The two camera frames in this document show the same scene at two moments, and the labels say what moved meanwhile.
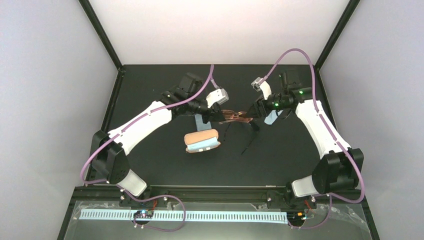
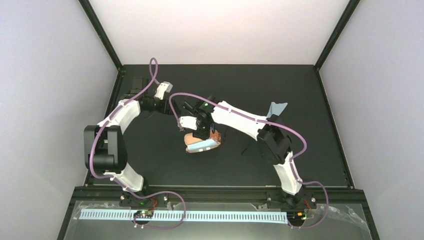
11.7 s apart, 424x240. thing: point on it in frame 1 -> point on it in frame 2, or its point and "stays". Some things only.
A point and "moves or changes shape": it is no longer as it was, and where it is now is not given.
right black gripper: (255, 110) -> (201, 131)
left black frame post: (99, 28) stays
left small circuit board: (144, 214) stays
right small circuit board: (299, 216) stays
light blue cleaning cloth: (204, 144) stays
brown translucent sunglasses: (231, 116) moves or changes shape
